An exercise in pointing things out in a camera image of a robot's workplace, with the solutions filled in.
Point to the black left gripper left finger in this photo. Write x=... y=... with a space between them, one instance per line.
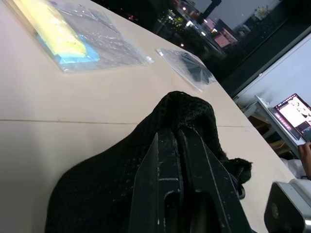
x=167 y=174

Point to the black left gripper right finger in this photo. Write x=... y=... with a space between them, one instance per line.
x=209 y=179

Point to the bystander hand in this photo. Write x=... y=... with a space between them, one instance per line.
x=305 y=155

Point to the laptop with lit screen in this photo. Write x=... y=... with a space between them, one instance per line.
x=291 y=116

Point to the small clear zip bag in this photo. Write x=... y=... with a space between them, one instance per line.
x=187 y=68

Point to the black item in bag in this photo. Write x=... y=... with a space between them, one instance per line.
x=195 y=69

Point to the white partition panel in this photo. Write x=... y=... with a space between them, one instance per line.
x=279 y=68

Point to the large clear zip bag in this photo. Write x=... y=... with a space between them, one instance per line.
x=97 y=41

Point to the yellow and blue packet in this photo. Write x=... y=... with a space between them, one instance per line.
x=60 y=34

